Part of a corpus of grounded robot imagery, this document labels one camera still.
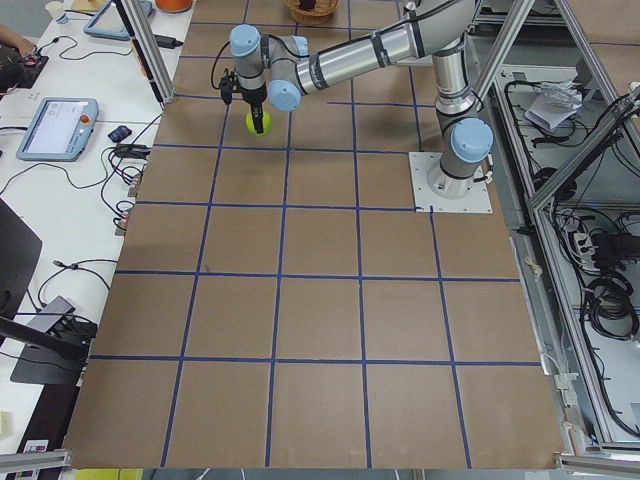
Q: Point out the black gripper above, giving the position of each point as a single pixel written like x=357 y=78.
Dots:
x=254 y=96

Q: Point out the green apple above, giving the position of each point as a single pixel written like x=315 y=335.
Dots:
x=265 y=122

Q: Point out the dark red apple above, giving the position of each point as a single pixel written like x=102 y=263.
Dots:
x=307 y=5

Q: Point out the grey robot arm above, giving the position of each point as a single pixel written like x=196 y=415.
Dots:
x=282 y=69

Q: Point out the woven wicker basket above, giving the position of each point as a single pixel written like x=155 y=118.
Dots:
x=323 y=11

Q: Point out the black power brick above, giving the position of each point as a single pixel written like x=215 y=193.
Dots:
x=167 y=42

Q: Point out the dark checkered pouch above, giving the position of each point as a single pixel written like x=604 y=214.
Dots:
x=119 y=134

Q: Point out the orange round object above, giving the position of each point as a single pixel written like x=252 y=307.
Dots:
x=174 y=6

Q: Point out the teach pendant tablet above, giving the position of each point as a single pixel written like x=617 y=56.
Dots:
x=60 y=130

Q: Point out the paper cup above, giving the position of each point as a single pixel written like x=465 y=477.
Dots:
x=57 y=12

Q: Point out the grey adapter box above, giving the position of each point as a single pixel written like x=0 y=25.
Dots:
x=51 y=314

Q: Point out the crumpled white papers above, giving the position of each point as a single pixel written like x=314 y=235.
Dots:
x=555 y=103

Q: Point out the white power strip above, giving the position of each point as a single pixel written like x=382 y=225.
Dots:
x=582 y=249

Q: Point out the aluminium frame post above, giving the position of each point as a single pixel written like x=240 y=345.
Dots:
x=135 y=21

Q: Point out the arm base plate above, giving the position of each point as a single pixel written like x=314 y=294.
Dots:
x=435 y=192

